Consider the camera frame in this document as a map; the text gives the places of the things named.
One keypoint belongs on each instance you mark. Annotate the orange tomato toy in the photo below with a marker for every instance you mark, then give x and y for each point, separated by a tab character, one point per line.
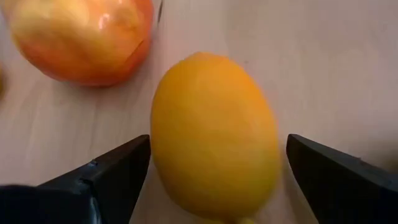
81	40

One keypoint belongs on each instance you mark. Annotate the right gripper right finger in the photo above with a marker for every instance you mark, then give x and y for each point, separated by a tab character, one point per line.
342	186

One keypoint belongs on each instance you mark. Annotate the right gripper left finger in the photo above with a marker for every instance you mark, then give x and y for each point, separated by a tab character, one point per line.
109	186

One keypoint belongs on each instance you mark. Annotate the orange citrus fruit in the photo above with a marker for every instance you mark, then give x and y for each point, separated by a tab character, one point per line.
214	137

